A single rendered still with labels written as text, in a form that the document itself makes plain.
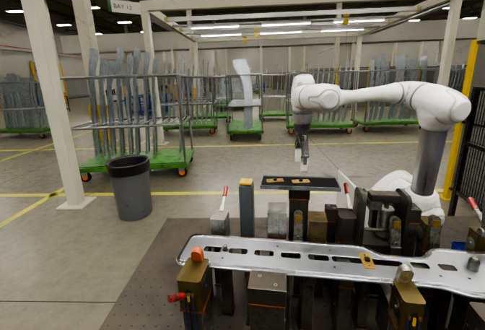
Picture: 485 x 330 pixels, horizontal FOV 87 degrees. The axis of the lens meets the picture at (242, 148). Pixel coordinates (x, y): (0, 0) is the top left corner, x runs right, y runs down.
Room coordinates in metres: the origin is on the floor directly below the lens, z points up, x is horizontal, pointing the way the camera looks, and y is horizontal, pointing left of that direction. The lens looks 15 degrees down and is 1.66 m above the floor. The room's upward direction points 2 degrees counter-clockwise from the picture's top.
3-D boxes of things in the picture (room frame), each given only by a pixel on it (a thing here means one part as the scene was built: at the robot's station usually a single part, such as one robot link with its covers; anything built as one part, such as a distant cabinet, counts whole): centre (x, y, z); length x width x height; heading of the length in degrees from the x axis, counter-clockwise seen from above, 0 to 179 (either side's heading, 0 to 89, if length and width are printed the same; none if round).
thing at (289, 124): (7.79, -2.33, 0.89); 1.90 x 1.00 x 1.77; 84
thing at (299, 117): (1.17, -0.28, 1.48); 0.09 x 0.09 x 0.06
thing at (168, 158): (4.65, 1.94, 0.89); 1.90 x 1.00 x 1.77; 93
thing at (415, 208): (0.97, -0.70, 0.91); 0.07 x 0.05 x 0.42; 170
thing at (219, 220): (1.07, 0.11, 0.88); 0.12 x 0.07 x 0.36; 170
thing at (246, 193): (1.20, -0.01, 0.92); 0.08 x 0.08 x 0.44; 80
